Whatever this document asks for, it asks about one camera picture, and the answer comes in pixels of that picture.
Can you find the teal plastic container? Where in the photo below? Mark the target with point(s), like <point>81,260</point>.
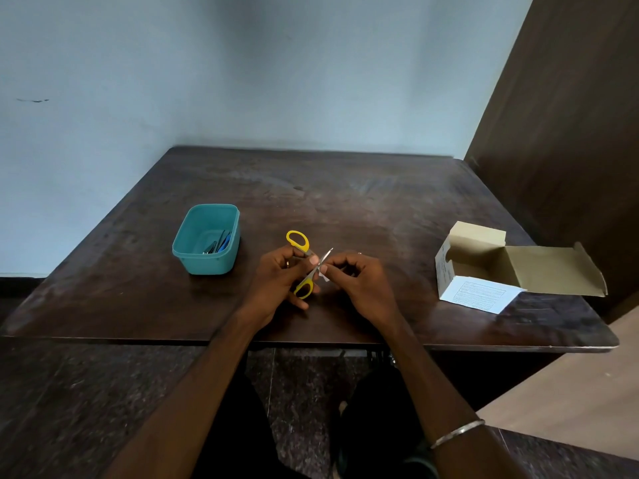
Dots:
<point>204,239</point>

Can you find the blue-handled small tool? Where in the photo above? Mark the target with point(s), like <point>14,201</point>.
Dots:
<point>224,242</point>

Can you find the person's right forearm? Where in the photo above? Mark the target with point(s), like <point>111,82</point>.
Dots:
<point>444,399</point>

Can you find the white wipe pad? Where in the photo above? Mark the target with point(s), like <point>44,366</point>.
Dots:
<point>323,277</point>

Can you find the black metal table frame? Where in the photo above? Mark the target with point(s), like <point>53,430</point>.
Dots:
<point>319,352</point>

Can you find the person's right foot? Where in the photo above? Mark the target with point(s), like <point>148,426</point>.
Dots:
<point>342,408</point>

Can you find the brown wooden cabinet panel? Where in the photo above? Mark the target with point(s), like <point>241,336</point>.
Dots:
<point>564,154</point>

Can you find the person's right hand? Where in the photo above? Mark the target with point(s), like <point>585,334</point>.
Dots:
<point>367,291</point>

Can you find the beige board surface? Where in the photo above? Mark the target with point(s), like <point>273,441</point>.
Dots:
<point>574,409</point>

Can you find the person's left forearm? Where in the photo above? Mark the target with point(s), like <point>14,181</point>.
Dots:
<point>179,414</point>

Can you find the person's left hand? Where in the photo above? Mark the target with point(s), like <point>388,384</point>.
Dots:
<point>272,289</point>

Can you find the blue tools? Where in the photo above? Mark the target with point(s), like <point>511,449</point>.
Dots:
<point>221,240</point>

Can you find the white cardboard box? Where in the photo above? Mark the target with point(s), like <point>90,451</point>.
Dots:
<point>474,296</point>

